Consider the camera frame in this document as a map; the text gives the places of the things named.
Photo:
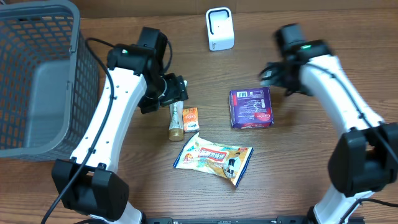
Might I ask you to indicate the red purple snack pack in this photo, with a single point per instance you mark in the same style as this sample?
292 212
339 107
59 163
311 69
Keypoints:
251 108

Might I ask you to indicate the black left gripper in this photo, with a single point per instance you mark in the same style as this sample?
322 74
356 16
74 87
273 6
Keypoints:
178 90

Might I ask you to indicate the white gold cosmetic tube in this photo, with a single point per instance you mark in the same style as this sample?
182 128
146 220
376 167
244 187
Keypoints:
176 130

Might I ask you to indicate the small orange white packet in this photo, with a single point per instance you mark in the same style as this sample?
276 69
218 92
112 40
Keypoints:
190 120

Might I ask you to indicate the white barcode scanner stand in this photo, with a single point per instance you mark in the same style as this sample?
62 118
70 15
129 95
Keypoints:
219 24

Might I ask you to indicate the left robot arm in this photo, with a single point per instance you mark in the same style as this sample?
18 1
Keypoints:
136 77

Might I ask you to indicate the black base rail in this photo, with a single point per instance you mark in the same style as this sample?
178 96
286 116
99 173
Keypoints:
277 220

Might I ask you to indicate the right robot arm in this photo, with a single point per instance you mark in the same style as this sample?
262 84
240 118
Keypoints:
364 160

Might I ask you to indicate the grey plastic shopping basket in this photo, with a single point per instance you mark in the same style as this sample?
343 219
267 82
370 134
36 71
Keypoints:
49 80

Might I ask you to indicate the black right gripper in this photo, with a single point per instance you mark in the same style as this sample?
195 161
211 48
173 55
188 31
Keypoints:
273 77

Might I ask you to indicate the yellow white snack bag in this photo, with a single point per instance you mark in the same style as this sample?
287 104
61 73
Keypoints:
229 162

